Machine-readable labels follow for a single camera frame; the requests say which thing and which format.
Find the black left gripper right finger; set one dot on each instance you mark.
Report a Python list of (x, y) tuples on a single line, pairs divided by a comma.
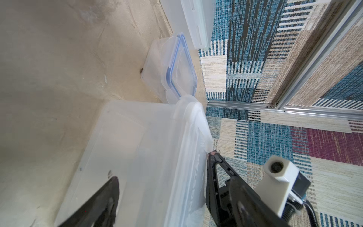
[(231, 201)]

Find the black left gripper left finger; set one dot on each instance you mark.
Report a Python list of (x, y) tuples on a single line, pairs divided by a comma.
[(99, 210)]

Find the large clear plastic lunch box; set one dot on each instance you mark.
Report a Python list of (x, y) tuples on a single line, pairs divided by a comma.
[(159, 154)]

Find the small blue-rimmed lunch box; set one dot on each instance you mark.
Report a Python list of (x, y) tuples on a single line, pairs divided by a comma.
[(168, 70)]

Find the lidded green-tinted lunch box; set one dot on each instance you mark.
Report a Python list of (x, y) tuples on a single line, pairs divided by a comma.
[(193, 18)]

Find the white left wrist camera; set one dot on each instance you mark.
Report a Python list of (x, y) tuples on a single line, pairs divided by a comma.
[(282, 181)]

